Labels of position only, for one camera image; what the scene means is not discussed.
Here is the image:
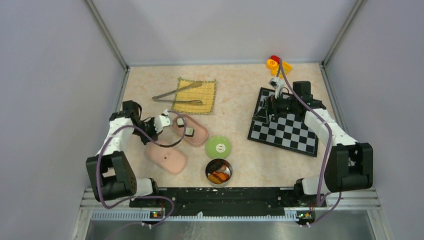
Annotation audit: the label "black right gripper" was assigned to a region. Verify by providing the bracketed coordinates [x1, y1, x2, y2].
[252, 90, 298, 124]

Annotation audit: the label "pink lunch box lid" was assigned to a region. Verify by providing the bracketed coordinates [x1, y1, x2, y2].
[145, 142, 188, 175]

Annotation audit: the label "white rice sushi cube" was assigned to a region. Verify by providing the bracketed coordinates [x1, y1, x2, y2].
[184, 127, 195, 137]

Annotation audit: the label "pink lunch box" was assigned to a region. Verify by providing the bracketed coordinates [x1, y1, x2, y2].
[172, 113, 209, 147]

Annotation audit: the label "silver metal tongs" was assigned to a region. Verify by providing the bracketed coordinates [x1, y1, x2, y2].
[151, 80, 204, 107]

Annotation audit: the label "brown meat piece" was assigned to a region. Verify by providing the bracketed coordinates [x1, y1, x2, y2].
[211, 164, 228, 174]

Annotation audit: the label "dark seaweed roll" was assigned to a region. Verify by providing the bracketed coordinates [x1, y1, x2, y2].
[208, 159, 227, 169]

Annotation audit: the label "orange chicken drumstick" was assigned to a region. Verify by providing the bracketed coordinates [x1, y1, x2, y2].
[214, 172, 230, 183]

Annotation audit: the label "orange fried food piece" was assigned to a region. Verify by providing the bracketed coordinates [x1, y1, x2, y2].
[207, 174, 222, 185]

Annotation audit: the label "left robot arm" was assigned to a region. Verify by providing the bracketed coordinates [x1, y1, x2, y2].
[85, 100, 162, 201]

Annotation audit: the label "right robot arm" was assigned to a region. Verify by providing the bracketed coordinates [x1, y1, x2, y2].
[248, 77, 374, 206]

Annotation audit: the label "checkerboard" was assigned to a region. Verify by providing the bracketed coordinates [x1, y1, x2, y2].
[247, 87, 319, 157]

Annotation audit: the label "orange round toy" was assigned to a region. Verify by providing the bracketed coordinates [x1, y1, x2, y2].
[266, 58, 279, 71]

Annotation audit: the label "yellow toy block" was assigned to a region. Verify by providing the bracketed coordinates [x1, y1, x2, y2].
[271, 61, 293, 76]

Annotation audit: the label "green round lid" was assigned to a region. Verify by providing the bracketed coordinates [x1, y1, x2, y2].
[205, 136, 232, 159]

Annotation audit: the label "round steel container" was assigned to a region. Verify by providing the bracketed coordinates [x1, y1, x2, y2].
[205, 158, 233, 188]

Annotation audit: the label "red toy block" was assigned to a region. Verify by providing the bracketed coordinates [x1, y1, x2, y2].
[270, 55, 281, 64]

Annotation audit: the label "bamboo mat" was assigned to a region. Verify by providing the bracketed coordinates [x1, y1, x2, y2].
[171, 79, 217, 115]

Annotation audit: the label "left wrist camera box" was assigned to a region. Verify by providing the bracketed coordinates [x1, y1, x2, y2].
[154, 109, 172, 133]

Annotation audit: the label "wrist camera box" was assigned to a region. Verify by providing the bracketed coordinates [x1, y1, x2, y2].
[268, 76, 285, 90]
[154, 109, 172, 133]

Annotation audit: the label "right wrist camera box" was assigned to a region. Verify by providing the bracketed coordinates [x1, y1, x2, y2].
[268, 76, 285, 90]

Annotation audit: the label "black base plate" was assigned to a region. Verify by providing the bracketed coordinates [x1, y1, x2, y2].
[129, 187, 316, 217]

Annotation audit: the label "aluminium frame rail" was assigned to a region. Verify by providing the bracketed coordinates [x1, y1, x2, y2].
[71, 187, 394, 240]

